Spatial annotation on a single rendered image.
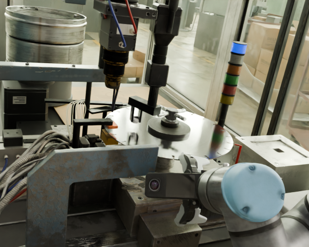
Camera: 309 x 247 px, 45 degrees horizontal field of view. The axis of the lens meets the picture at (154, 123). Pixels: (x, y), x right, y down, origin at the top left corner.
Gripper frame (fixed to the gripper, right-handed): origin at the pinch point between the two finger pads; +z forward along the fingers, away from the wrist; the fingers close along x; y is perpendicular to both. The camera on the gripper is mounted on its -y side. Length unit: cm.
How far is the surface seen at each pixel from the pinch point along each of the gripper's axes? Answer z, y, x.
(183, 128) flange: 10.3, 3.4, 15.3
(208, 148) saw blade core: 3.5, 8.0, 9.8
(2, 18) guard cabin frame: 85, -62, 69
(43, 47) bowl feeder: 54, -39, 47
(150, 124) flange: 10.9, -5.0, 15.3
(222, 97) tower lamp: 26.8, 19.6, 29.2
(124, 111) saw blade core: 20.0, -10.9, 19.8
